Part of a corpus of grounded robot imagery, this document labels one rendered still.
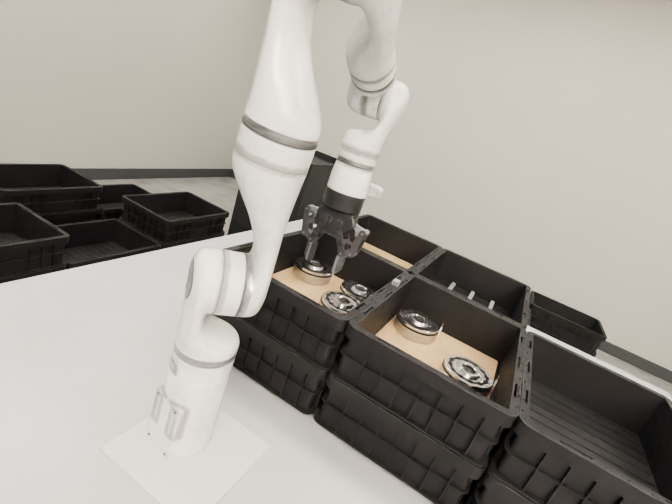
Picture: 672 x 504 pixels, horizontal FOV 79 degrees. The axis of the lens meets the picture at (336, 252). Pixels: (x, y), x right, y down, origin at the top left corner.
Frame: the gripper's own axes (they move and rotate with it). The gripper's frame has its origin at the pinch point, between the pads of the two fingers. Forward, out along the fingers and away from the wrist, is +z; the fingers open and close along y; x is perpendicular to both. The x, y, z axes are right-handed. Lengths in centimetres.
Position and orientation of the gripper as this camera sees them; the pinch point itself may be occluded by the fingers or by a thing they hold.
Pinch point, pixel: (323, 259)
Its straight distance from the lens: 80.3
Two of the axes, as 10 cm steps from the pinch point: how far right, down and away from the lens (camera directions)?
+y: 8.4, 4.2, -3.6
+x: 4.5, -1.6, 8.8
